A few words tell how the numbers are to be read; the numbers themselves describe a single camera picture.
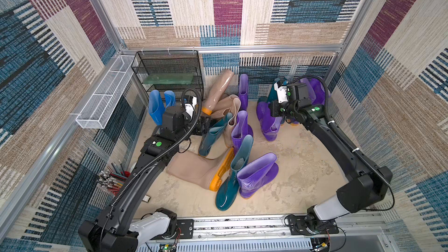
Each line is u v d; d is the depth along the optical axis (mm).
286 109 651
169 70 1064
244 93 882
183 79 1041
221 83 959
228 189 778
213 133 732
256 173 618
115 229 373
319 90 912
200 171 870
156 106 832
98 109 931
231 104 856
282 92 697
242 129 776
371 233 739
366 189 457
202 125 617
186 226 744
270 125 715
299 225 735
